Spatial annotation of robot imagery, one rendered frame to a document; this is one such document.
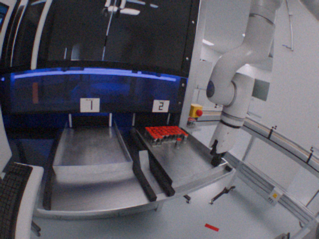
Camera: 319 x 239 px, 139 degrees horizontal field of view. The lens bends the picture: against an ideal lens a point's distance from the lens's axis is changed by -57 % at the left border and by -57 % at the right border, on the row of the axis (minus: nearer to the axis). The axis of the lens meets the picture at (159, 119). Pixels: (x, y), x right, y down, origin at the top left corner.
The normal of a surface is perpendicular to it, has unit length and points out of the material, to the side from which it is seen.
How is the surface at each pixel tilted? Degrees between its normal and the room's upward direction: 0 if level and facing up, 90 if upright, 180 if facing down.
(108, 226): 0
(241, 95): 85
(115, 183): 0
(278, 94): 90
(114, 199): 0
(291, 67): 90
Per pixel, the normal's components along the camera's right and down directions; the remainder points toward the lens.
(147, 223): 0.16, -0.93
